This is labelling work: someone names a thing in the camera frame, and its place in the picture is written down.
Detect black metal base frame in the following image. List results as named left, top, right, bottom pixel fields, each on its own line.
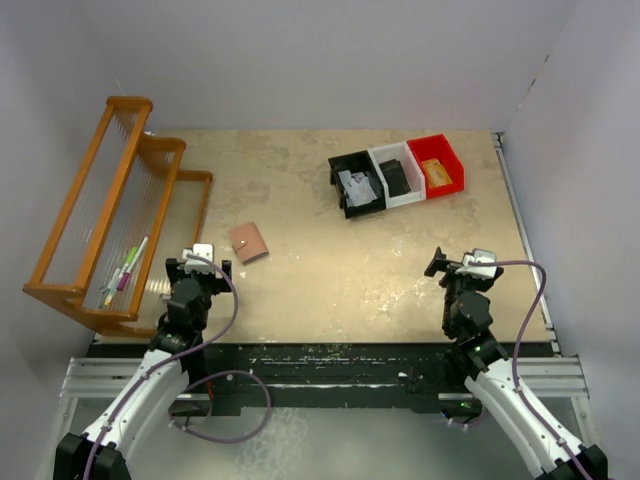
left=89, top=342, right=506, bottom=416

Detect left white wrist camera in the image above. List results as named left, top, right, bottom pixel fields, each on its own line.
left=182, top=243, right=215, bottom=274

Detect white plastic bin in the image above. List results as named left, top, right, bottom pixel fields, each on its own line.
left=368, top=142, right=426, bottom=209

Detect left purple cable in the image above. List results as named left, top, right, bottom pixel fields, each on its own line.
left=84, top=252, right=239, bottom=480

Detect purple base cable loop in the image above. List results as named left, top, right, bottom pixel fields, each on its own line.
left=167, top=369, right=272, bottom=444

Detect red plastic bin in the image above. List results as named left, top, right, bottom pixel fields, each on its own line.
left=407, top=134, right=465, bottom=200

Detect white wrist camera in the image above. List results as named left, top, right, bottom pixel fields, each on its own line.
left=182, top=243, right=215, bottom=274
left=457, top=248, right=500, bottom=280

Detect green capped marker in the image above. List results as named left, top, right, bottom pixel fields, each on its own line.
left=116, top=235, right=149, bottom=291

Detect orange wooden rack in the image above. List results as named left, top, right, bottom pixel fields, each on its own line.
left=23, top=96, right=214, bottom=339

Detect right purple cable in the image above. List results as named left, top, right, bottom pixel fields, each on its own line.
left=467, top=258, right=591, bottom=480

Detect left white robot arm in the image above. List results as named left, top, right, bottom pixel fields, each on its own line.
left=52, top=251, right=238, bottom=479

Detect black cards in white bin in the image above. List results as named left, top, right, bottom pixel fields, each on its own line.
left=379, top=159, right=411, bottom=198

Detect orange card in red bin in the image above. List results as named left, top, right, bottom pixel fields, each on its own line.
left=421, top=158, right=453, bottom=188

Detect aluminium rail frame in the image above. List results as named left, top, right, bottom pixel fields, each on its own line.
left=492, top=130, right=596, bottom=401

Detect pink leather card holder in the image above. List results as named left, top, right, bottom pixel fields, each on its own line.
left=229, top=222, right=269, bottom=264

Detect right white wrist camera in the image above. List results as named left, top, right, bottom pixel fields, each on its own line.
left=457, top=248, right=500, bottom=280

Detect yellow tipped marker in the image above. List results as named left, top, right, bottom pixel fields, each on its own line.
left=98, top=279, right=119, bottom=308

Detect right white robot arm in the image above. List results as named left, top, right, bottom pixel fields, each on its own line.
left=424, top=248, right=609, bottom=479

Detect grey cards in black bin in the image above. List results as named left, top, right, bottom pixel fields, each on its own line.
left=338, top=170, right=378, bottom=207

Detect black plastic bin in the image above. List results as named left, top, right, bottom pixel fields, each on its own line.
left=328, top=150, right=386, bottom=219

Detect pink capped marker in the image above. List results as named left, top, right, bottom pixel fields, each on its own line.
left=112, top=255, right=134, bottom=292

